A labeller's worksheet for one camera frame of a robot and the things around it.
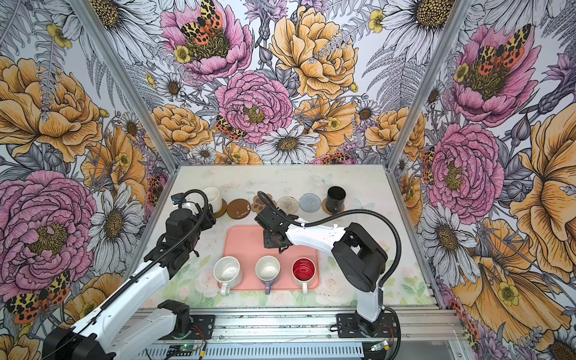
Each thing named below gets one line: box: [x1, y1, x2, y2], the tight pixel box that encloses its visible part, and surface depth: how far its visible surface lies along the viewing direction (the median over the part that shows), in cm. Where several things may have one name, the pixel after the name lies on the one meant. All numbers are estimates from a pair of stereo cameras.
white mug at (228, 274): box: [213, 255, 243, 297], surface depth 81 cm
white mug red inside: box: [291, 256, 317, 295], surface depth 83 cm
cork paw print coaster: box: [250, 193, 277, 215], surface depth 107 cm
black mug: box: [326, 186, 347, 215], surface depth 101 cm
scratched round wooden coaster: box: [226, 198, 252, 220], surface depth 107 cm
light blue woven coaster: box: [298, 192, 321, 213], surface depth 110 cm
